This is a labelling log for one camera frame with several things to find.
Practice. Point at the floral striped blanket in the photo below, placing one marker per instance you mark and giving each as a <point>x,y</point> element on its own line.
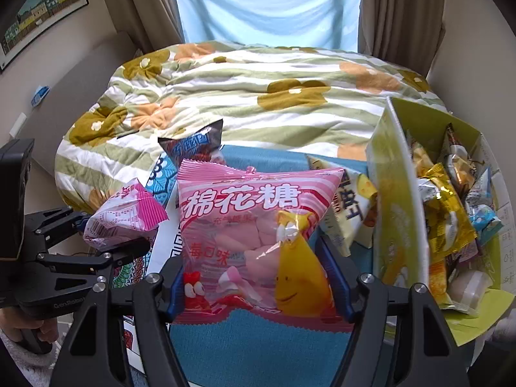
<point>250,88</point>

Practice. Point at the beige curtain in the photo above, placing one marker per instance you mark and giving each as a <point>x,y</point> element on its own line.
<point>141,8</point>
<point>403,16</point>

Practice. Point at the small pink white packet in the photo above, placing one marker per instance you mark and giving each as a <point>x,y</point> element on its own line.
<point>125,213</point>

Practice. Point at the grey padded headboard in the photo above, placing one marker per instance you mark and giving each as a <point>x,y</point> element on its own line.
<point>72,88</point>

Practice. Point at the pink marshmallow packet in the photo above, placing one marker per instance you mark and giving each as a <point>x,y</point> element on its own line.
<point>242,217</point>

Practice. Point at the heap of assorted snack packets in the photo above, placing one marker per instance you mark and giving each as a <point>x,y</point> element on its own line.
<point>447,213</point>

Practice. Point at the light blue window sheet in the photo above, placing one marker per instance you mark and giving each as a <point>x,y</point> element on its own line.
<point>266,8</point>

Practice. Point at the person's left hand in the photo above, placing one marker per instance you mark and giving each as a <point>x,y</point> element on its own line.
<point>36,328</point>

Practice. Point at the framed houses picture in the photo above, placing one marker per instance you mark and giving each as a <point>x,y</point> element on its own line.
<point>40,12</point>

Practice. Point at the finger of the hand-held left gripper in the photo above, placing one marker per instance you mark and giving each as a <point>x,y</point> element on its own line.
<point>56,221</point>
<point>88,262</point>

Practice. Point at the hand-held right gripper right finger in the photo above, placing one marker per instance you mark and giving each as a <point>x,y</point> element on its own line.
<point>338,282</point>

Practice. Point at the yellow-green cardboard box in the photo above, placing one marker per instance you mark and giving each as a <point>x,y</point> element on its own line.
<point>399,193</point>

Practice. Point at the white yellow chip packet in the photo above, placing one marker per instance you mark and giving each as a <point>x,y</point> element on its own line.
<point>350,209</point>

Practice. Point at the dark packet with blue label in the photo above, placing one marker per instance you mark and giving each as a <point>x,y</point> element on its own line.
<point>193,145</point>

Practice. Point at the small blue white object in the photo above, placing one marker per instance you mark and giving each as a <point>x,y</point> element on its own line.
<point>40,96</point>

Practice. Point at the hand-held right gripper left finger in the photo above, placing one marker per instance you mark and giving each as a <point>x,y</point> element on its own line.
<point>175,290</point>

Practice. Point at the white wall switch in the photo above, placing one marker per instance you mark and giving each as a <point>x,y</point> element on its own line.
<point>18,125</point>

